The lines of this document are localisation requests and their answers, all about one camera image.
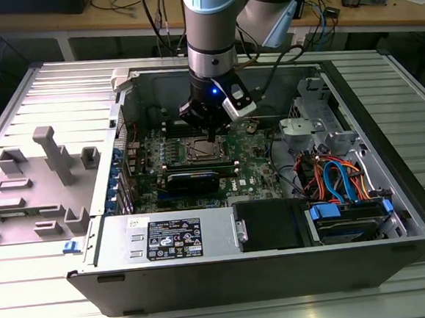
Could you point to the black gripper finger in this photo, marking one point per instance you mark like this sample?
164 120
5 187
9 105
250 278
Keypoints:
223 123
194 114

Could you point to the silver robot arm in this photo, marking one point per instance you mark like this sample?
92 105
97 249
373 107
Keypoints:
209 30

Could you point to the RAM slot with white clips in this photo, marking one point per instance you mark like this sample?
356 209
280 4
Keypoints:
173 124
173 130

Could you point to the blue slot retainer clip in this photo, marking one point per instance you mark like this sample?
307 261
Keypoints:
113 190
111 206
114 174
116 157

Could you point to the black drive bay cover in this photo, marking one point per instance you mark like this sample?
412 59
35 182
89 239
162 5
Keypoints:
269 224

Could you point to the round coin battery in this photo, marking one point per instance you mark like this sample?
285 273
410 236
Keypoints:
251 127

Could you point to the installed RAM stick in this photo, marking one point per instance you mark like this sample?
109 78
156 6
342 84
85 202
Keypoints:
228 169

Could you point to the green motherboard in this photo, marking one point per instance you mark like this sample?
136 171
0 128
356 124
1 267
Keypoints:
249 163

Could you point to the black graphics card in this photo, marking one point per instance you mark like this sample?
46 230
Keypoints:
194 182

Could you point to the silver metal drive cage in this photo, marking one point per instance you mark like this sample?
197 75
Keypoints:
298 126

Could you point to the blue disk carrier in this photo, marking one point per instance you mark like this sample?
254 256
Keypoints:
325 211

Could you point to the silver power supply with label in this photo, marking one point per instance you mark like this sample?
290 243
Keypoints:
123 239

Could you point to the small black device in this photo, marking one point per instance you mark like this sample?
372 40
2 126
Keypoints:
331 12

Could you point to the black and grey PC case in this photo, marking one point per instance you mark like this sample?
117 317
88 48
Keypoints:
207 281

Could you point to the hard disk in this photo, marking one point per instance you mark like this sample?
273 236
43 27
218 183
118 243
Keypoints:
350 229

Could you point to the grey plastic parts rack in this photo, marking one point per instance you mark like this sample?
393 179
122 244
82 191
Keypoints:
35 195

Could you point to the blue plastic latch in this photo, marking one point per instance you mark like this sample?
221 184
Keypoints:
71 246

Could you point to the large black box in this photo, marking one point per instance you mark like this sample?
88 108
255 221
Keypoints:
38 5

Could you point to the wooden desk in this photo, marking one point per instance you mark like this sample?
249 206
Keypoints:
21 24

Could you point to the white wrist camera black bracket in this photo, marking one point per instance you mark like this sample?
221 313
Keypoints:
240 110

